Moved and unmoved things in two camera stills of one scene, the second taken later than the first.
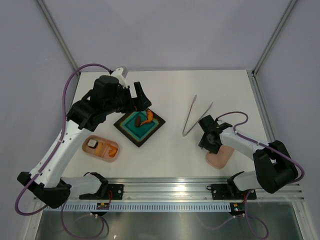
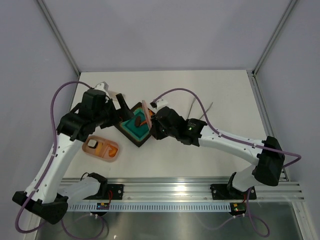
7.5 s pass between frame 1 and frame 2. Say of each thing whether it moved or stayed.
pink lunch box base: stayed
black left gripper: moved
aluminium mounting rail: stayed
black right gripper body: moved
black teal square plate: stayed
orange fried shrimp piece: stayed
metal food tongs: stayed
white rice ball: stayed
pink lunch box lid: moved
